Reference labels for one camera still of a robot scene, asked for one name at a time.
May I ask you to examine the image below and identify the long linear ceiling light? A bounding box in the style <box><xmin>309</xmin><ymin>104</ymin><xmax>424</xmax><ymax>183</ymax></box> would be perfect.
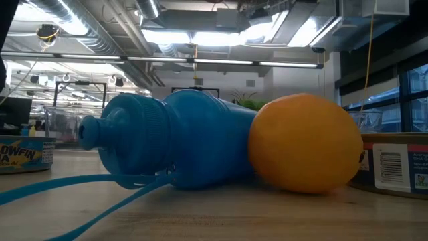
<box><xmin>0</xmin><ymin>50</ymin><xmax>324</xmax><ymax>70</ymax></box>

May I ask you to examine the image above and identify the pull-tab can red blue label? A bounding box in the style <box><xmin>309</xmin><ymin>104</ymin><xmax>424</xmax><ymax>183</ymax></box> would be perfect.
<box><xmin>347</xmin><ymin>132</ymin><xmax>428</xmax><ymax>202</ymax></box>

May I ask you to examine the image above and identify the dark background monitor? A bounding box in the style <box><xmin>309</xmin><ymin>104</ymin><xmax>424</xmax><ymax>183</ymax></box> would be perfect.
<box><xmin>0</xmin><ymin>96</ymin><xmax>33</xmax><ymax>128</ymax></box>

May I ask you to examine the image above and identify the white ceiling unit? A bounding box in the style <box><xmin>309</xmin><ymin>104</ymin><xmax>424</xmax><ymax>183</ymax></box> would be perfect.
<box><xmin>362</xmin><ymin>0</ymin><xmax>411</xmax><ymax>17</ymax></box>

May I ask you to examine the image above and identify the blue squeeze bottle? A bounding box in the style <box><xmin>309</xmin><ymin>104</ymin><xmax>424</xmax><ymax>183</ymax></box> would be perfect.
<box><xmin>0</xmin><ymin>88</ymin><xmax>259</xmax><ymax>241</ymax></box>

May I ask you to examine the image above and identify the smooth orange fruit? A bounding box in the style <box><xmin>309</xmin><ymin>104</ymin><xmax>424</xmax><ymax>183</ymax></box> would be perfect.
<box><xmin>247</xmin><ymin>92</ymin><xmax>364</xmax><ymax>195</ymax></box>

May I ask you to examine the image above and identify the flat yellowfin tuna can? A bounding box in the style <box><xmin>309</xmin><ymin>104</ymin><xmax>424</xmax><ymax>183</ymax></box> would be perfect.
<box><xmin>0</xmin><ymin>135</ymin><xmax>57</xmax><ymax>175</ymax></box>

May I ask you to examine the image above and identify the round black ceiling device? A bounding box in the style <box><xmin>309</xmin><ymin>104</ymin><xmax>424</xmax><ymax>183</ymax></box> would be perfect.
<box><xmin>35</xmin><ymin>23</ymin><xmax>61</xmax><ymax>43</ymax></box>

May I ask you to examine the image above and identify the yellow hanging cord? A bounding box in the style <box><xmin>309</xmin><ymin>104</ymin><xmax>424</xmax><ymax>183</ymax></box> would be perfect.
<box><xmin>360</xmin><ymin>13</ymin><xmax>375</xmax><ymax>112</ymax></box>

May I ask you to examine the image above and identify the black gantry beam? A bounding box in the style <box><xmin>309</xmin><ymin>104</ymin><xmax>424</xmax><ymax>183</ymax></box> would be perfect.
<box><xmin>0</xmin><ymin>0</ymin><xmax>20</xmax><ymax>93</ymax></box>

